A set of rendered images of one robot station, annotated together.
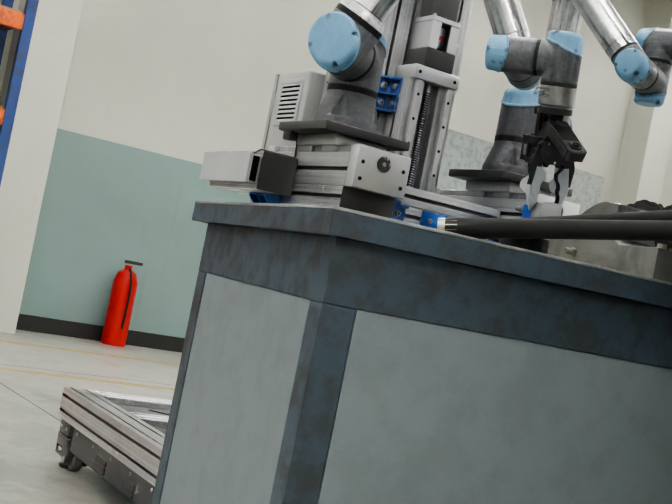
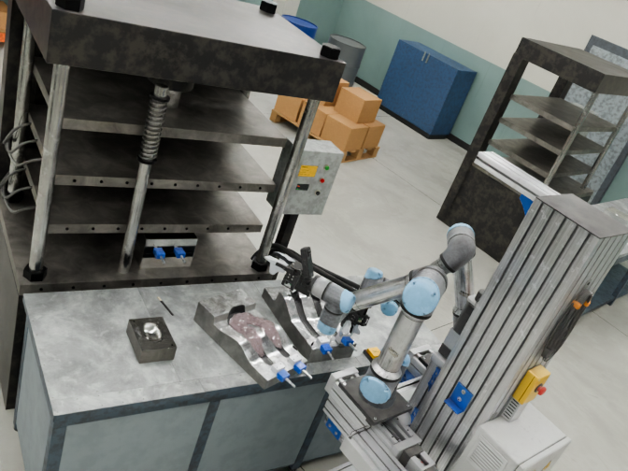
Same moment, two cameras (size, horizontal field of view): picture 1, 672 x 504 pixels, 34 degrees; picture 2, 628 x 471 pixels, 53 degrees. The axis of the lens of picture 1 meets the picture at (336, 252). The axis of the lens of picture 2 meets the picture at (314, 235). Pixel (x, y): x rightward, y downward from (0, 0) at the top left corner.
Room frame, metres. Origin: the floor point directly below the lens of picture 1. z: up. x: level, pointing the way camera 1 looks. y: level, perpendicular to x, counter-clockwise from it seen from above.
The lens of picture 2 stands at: (4.52, -1.41, 2.65)
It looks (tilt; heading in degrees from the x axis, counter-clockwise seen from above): 28 degrees down; 163
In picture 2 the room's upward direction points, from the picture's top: 20 degrees clockwise
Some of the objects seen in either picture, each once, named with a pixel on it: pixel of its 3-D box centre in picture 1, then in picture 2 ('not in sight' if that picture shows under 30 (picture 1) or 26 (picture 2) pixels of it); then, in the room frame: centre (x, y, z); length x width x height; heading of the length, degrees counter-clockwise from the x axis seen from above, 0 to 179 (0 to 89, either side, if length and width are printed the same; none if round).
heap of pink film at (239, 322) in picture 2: not in sight; (255, 328); (2.29, -0.83, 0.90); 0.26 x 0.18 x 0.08; 40
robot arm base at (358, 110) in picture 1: (348, 110); not in sight; (2.50, 0.04, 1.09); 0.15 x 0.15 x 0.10
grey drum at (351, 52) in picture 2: not in sight; (338, 69); (-4.87, 0.92, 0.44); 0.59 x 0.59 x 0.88
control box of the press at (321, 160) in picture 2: not in sight; (278, 254); (1.35, -0.61, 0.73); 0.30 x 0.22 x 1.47; 112
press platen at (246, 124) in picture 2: not in sight; (161, 103); (1.43, -1.45, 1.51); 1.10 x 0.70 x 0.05; 112
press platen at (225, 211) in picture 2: not in sight; (143, 191); (1.44, -1.44, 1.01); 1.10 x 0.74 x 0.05; 112
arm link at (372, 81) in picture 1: (357, 59); not in sight; (2.50, 0.04, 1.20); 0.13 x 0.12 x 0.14; 162
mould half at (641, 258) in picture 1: (628, 250); (308, 315); (2.07, -0.54, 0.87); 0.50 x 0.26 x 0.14; 22
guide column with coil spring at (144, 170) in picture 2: not in sight; (135, 216); (1.87, -1.45, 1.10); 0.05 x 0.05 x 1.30
